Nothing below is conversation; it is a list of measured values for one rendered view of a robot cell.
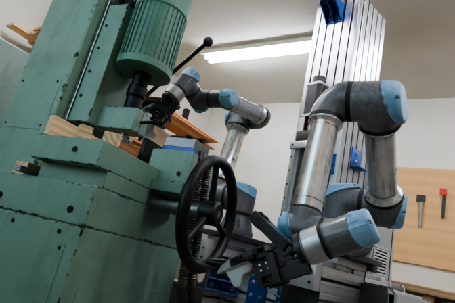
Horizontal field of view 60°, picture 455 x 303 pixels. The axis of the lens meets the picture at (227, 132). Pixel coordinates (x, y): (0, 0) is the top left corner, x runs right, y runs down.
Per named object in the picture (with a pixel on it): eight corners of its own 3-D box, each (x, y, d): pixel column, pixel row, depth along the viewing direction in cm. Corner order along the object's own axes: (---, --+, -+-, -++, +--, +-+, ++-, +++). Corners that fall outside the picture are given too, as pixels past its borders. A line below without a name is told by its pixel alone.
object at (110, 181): (102, 187, 88) (107, 170, 89) (36, 176, 97) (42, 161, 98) (185, 220, 122) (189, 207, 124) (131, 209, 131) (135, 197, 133)
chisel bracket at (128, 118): (128, 134, 113) (137, 107, 115) (91, 130, 119) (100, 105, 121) (143, 143, 119) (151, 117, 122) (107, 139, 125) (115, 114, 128)
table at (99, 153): (129, 169, 82) (138, 142, 83) (28, 155, 95) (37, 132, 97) (235, 221, 133) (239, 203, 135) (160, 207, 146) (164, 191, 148)
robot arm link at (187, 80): (205, 82, 163) (196, 66, 157) (189, 100, 159) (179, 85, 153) (193, 78, 168) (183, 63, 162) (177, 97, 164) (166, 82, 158)
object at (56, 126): (48, 134, 95) (55, 115, 97) (42, 133, 96) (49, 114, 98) (172, 193, 146) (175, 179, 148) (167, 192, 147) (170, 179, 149)
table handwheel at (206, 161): (199, 148, 86) (248, 161, 112) (126, 141, 94) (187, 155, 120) (179, 285, 82) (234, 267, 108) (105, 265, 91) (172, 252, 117)
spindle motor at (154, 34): (149, 59, 113) (177, -28, 123) (103, 60, 121) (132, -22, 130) (179, 88, 128) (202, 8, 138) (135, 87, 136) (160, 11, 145)
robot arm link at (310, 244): (312, 222, 82) (321, 227, 89) (292, 229, 84) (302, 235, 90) (326, 258, 79) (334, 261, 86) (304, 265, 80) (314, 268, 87)
